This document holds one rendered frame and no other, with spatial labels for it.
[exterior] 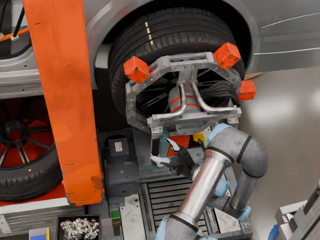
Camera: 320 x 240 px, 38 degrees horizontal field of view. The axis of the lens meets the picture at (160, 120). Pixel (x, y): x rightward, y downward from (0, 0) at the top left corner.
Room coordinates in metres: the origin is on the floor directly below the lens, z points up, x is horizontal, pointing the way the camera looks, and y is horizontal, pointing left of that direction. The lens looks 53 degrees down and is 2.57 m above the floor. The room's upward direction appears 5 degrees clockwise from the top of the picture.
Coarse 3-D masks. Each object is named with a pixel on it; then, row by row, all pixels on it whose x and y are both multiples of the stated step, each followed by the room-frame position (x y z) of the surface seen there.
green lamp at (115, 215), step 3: (114, 210) 0.91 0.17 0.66; (117, 210) 0.91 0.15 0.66; (111, 213) 0.89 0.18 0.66; (114, 213) 0.89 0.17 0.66; (117, 213) 0.89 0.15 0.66; (111, 216) 0.88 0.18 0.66; (114, 216) 0.88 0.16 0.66; (117, 216) 0.88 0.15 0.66; (114, 219) 0.87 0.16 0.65; (117, 219) 0.87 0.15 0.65; (120, 219) 0.88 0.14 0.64
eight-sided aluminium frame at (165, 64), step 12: (156, 60) 1.42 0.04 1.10; (168, 60) 1.41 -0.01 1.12; (180, 60) 1.44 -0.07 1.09; (192, 60) 1.42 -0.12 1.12; (204, 60) 1.43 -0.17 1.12; (216, 60) 1.45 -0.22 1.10; (156, 72) 1.37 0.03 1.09; (216, 72) 1.43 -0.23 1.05; (228, 72) 1.45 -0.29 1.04; (132, 84) 1.38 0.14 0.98; (144, 84) 1.36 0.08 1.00; (240, 84) 1.47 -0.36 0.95; (132, 96) 1.34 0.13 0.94; (132, 108) 1.34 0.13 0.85; (132, 120) 1.34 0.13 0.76; (144, 120) 1.40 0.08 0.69; (216, 120) 1.45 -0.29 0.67
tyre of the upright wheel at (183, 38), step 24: (144, 24) 1.60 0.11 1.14; (168, 24) 1.58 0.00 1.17; (192, 24) 1.59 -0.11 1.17; (216, 24) 1.67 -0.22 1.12; (120, 48) 1.54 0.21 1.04; (144, 48) 1.47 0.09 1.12; (168, 48) 1.46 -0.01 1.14; (192, 48) 1.49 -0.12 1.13; (216, 48) 1.52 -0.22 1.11; (120, 72) 1.42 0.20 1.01; (240, 72) 1.56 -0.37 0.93; (120, 96) 1.41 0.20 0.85
